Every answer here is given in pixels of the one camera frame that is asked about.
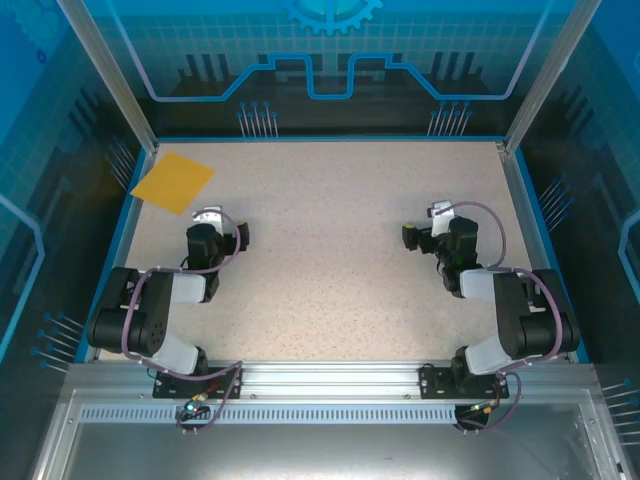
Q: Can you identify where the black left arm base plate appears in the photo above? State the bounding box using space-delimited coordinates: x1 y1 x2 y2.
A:
152 366 245 401

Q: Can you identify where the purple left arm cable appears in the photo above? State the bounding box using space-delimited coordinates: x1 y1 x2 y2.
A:
122 208 246 437

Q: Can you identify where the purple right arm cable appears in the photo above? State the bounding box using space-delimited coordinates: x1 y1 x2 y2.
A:
434 200 562 436

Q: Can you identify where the orange cloth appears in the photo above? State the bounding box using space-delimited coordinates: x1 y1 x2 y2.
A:
128 151 217 217

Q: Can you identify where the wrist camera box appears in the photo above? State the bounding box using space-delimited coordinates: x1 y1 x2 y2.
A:
192 204 224 224
430 200 457 237

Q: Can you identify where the aluminium table edge rail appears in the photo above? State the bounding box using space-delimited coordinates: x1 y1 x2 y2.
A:
497 141 574 362

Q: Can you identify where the blue table edge strip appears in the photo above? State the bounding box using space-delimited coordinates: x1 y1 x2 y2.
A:
514 149 594 364
73 144 157 364

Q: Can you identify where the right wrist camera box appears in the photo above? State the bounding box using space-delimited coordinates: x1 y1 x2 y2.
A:
430 200 457 237

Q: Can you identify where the slotted grey cable duct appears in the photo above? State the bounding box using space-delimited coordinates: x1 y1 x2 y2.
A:
79 405 459 425

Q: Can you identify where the aluminium frame post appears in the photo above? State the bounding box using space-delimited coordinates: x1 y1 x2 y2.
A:
502 0 606 154
53 0 160 154

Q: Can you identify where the long aluminium base rail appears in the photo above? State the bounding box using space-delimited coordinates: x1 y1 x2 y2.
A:
64 360 599 401

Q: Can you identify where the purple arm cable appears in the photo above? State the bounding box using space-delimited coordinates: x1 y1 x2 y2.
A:
122 208 246 437
434 200 562 436

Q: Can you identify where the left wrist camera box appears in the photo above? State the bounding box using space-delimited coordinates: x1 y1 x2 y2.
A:
192 204 224 224

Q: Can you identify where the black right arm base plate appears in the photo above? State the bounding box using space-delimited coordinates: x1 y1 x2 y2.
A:
418 363 511 401

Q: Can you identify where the steel tray panel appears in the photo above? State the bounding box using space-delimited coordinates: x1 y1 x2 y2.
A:
29 388 632 480

